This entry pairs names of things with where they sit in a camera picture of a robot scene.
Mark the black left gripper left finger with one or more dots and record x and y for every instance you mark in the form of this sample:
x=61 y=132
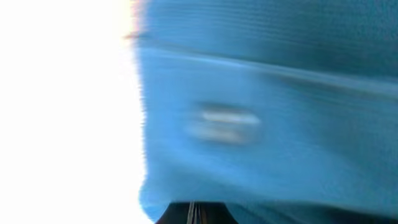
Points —
x=176 y=213

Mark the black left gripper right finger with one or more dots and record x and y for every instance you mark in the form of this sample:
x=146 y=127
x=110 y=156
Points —
x=213 y=213

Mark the blue polo shirt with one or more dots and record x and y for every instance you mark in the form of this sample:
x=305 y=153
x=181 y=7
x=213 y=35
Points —
x=283 y=110

